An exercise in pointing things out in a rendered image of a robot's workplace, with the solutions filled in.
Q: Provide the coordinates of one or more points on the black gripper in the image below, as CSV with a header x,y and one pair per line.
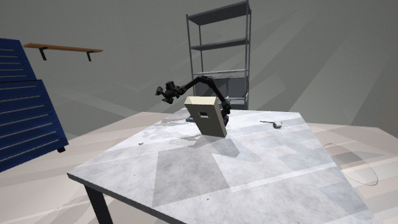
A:
x,y
167,98

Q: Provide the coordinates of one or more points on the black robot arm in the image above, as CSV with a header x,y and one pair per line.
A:
x,y
176,91

